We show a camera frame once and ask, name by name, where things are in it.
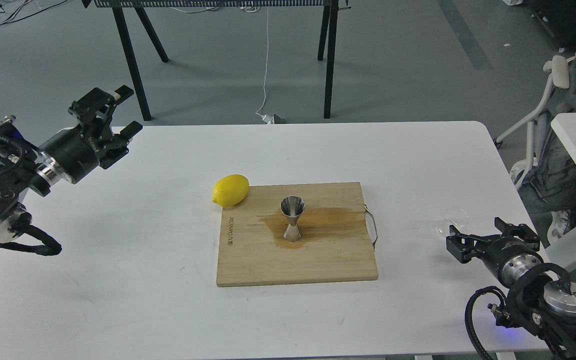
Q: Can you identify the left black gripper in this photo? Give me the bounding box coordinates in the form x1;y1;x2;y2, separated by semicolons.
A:
39;85;143;184

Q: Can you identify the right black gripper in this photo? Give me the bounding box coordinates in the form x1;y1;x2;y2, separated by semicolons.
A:
445;217;544;289

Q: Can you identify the clear glass cup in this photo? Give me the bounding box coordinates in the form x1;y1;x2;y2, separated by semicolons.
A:
436;206;470;238

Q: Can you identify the steel double jigger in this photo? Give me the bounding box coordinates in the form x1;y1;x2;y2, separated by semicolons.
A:
279;195;306;242

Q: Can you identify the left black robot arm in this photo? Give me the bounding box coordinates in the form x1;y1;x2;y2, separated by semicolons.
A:
0;85;143;256

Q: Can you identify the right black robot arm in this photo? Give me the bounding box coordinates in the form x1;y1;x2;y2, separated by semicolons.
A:
446;218;576;360

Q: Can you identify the person in grey jacket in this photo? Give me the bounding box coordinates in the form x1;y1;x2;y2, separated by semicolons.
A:
522;53;576;239

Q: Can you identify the yellow lemon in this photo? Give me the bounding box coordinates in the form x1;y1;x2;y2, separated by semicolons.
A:
211;174;250;208

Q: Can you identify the white power adapter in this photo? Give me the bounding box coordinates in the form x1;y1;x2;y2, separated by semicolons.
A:
261;114;286;125

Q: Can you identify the white office chair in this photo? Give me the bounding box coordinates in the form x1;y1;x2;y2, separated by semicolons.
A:
493;55;576;191

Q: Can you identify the bamboo cutting board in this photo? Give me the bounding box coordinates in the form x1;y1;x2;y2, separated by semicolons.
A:
215;182;378;287

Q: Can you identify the white hanging cable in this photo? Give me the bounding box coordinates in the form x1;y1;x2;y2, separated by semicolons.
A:
256;7;271;117

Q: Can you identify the black metal frame table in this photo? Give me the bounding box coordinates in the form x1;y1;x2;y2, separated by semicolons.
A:
80;0;352;122

